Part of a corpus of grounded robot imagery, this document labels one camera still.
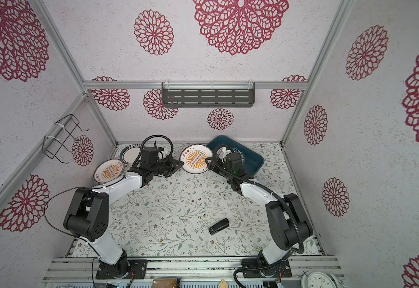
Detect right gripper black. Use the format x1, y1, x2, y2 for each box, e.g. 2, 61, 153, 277
206, 156, 234, 182

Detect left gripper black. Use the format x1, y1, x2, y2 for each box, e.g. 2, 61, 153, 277
152, 154, 184, 178

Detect green red rim plate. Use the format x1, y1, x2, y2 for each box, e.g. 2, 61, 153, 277
119, 144, 140, 165

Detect orange sunburst plate back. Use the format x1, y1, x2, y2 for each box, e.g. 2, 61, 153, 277
179, 144, 213, 175

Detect orange sunburst plate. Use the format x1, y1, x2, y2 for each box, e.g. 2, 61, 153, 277
179, 144, 213, 175
93, 158, 124, 184

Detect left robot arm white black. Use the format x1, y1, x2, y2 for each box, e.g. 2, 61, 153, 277
64, 147, 184, 265

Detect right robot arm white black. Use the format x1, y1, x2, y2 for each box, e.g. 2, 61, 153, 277
205, 152, 313, 265

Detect teal plastic bin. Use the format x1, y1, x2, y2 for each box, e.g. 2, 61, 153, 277
206, 135, 264, 178

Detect black stapler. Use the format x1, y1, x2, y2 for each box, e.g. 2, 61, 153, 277
208, 218, 229, 235

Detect white analog clock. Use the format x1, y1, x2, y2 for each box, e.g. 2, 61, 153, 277
300, 271, 339, 288

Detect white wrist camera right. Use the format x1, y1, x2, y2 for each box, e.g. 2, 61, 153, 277
221, 148, 233, 160

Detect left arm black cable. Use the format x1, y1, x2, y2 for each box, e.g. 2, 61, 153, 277
43, 134, 175, 249

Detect grey wall shelf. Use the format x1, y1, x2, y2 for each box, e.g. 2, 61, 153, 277
161, 82, 256, 108

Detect black wire wall rack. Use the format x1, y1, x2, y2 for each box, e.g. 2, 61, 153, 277
41, 114, 88, 164

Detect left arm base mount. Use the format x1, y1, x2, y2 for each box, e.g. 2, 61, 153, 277
95, 259, 148, 280

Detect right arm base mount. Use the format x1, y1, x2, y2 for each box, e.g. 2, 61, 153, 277
241, 258, 292, 278

